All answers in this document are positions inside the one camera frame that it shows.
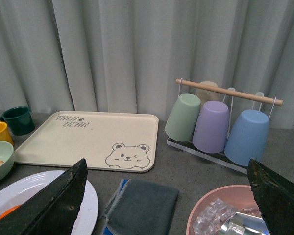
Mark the dark green enamel mug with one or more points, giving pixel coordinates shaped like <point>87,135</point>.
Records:
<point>19,120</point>

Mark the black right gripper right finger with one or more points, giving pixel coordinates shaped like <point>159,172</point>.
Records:
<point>274,196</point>

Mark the green plastic cup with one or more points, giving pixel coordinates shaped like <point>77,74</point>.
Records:
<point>182,119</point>

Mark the yellow enamel mug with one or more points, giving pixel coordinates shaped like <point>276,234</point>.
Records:
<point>4,133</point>

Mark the clear ice cube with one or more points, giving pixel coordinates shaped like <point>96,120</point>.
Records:
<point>220,206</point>
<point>203,226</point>
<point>234,229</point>

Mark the grey blue cloth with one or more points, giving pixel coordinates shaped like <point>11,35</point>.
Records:
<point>140,207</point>

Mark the orange mandarin fruit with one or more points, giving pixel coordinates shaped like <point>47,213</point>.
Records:
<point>7,212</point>

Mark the cream bear tray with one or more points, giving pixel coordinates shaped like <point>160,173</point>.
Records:
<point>107,141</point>

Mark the grey curtain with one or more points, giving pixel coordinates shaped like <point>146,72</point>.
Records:
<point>125,55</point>

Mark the light green bowl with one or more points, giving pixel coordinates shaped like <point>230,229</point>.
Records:
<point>6,155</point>

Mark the metal scoop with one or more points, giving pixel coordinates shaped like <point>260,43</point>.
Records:
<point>253,225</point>

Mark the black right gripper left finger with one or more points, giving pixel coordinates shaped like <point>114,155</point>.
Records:
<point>53,210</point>

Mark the white ribbed plate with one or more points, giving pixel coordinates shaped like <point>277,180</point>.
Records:
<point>20,191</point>

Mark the pink bowl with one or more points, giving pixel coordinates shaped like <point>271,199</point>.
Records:
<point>239,197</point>

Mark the purple plastic cup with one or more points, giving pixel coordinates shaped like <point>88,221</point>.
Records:
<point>210,133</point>

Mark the beige plastic cup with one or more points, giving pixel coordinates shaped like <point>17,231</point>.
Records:
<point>205,95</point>

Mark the blue plastic cup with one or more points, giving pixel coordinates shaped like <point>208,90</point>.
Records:
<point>248,137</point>

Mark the cup rack with wooden bar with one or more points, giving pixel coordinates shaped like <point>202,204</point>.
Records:
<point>220,158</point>

